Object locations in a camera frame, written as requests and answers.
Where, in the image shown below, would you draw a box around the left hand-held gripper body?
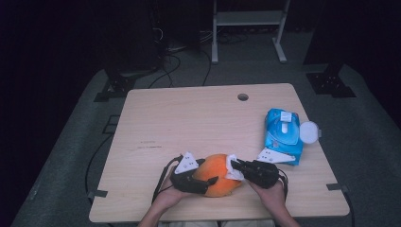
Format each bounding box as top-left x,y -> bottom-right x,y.
169,151 -> 210,194

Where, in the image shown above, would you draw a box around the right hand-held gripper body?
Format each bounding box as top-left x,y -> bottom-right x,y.
243,148 -> 297,189

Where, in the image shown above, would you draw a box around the blue wet wipes pack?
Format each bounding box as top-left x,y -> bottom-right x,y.
264,108 -> 323,166

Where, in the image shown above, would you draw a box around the person's left hand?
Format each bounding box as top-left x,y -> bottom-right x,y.
154,171 -> 200,211

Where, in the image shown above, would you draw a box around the person's right hand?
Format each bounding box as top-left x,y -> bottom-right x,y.
249,182 -> 287,216

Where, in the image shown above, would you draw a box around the person's beige trousers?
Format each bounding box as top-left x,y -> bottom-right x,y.
157,220 -> 276,227

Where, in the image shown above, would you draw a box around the black stand base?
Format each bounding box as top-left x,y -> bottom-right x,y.
305,61 -> 357,98
93,67 -> 137,103

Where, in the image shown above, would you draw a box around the white metal stand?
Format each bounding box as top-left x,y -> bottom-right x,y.
211,0 -> 291,65

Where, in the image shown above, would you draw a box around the right hand-held gripper black cable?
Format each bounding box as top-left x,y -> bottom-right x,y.
277,168 -> 289,203

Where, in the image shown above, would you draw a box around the grey table edge bracket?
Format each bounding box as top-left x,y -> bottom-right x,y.
325,183 -> 350,194
87,189 -> 109,200

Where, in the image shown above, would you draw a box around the looped black floor cable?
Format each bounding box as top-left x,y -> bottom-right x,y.
148,53 -> 183,90

